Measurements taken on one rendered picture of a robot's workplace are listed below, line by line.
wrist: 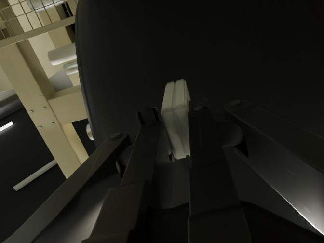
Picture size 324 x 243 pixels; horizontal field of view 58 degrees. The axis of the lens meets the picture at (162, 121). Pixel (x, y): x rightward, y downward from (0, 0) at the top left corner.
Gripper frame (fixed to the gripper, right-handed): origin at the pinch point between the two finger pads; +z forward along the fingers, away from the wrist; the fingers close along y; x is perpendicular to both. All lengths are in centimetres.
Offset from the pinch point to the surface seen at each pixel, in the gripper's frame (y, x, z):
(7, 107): -641, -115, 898
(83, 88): -11.7, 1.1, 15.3
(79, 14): -10.9, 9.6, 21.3
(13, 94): -648, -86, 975
